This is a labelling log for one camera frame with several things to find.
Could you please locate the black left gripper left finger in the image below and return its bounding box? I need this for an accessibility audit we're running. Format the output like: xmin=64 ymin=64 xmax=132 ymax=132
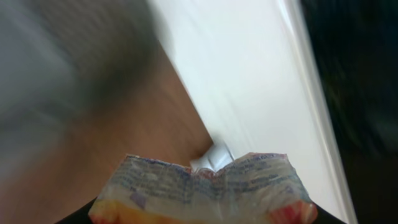
xmin=56 ymin=198 xmax=96 ymax=224

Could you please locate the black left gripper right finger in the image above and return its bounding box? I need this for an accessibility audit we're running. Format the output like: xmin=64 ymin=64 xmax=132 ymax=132
xmin=312 ymin=204 xmax=346 ymax=224

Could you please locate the orange white snack packet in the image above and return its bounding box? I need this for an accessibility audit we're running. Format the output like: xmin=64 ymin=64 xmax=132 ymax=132
xmin=88 ymin=153 xmax=318 ymax=224

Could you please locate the white barcode scanner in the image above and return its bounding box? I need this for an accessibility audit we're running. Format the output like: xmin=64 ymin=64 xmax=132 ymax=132
xmin=190 ymin=141 xmax=234 ymax=172

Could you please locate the grey plastic basket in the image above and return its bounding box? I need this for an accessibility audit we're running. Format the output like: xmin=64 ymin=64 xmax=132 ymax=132
xmin=1 ymin=0 xmax=157 ymax=176

